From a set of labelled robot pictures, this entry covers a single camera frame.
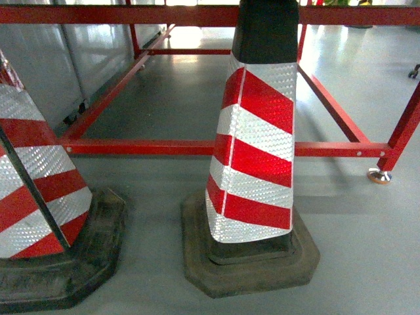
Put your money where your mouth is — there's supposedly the red white traffic cone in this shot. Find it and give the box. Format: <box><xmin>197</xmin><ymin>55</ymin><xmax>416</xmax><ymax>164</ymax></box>
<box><xmin>181</xmin><ymin>1</ymin><xmax>320</xmax><ymax>299</ymax></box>
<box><xmin>1</xmin><ymin>58</ymin><xmax>127</xmax><ymax>314</ymax></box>

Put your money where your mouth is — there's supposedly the orange rack leveling foot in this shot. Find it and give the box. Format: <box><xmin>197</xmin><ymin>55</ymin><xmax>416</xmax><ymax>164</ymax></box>
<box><xmin>367</xmin><ymin>168</ymin><xmax>392</xmax><ymax>184</ymax></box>

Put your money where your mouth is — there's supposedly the center red white traffic cone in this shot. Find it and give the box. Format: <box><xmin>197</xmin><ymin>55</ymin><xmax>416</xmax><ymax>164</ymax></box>
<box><xmin>181</xmin><ymin>1</ymin><xmax>320</xmax><ymax>299</ymax></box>

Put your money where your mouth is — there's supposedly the red metal frame rack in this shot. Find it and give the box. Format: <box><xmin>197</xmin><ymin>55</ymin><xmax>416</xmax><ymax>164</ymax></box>
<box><xmin>1</xmin><ymin>3</ymin><xmax>419</xmax><ymax>171</ymax></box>

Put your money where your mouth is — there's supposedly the black caster wheel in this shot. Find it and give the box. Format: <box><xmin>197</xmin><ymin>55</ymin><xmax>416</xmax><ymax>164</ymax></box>
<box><xmin>408</xmin><ymin>64</ymin><xmax>420</xmax><ymax>79</ymax></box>

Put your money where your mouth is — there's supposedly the left red white traffic cone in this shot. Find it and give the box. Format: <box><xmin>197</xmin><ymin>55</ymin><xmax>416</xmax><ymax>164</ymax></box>
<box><xmin>1</xmin><ymin>58</ymin><xmax>127</xmax><ymax>314</ymax></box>

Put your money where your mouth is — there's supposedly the grey cabinet panel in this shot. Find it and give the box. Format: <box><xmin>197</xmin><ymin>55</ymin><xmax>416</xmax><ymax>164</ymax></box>
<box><xmin>0</xmin><ymin>22</ymin><xmax>165</xmax><ymax>129</ymax></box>

